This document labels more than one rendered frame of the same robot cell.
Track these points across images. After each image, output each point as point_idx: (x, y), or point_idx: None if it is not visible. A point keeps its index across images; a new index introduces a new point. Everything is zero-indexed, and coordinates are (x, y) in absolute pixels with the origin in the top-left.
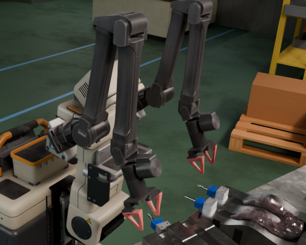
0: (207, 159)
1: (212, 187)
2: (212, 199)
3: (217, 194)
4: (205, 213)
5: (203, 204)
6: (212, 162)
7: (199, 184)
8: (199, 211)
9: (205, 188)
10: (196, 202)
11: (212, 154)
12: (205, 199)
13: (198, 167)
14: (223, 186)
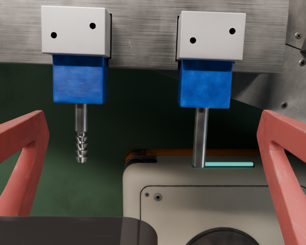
0: (37, 185)
1: (74, 89)
2: (188, 36)
3: (108, 43)
4: (265, 34)
5: (231, 64)
6: (38, 124)
7: (77, 157)
8: (263, 63)
9: (87, 118)
10: (229, 98)
11: None
12: (189, 74)
13: (287, 176)
14: (45, 37)
